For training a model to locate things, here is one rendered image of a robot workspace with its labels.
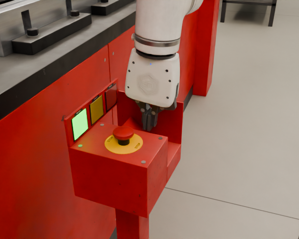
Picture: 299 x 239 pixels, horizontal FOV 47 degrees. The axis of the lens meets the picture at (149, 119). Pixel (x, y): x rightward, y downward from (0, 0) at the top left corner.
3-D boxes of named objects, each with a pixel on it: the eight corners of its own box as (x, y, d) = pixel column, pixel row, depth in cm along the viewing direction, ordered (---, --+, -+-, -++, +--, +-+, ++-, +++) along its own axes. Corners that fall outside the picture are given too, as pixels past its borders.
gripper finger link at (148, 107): (133, 99, 69) (131, 126, 73) (147, 103, 68) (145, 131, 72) (139, 92, 72) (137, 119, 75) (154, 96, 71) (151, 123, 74)
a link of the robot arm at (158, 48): (124, 35, 60) (124, 51, 62) (171, 45, 58) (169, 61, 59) (143, 23, 67) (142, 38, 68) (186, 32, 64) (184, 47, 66)
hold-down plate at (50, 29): (32, 55, 78) (30, 42, 77) (13, 53, 80) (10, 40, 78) (92, 23, 103) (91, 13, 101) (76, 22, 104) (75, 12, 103)
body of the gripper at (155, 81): (122, 45, 62) (120, 99, 68) (175, 57, 59) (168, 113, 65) (139, 34, 68) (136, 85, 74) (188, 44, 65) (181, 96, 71)
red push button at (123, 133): (128, 153, 62) (128, 137, 61) (109, 148, 64) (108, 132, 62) (137, 142, 66) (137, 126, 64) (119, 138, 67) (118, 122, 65)
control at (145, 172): (147, 218, 64) (146, 138, 55) (74, 196, 69) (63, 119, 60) (180, 159, 80) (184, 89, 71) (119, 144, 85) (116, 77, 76)
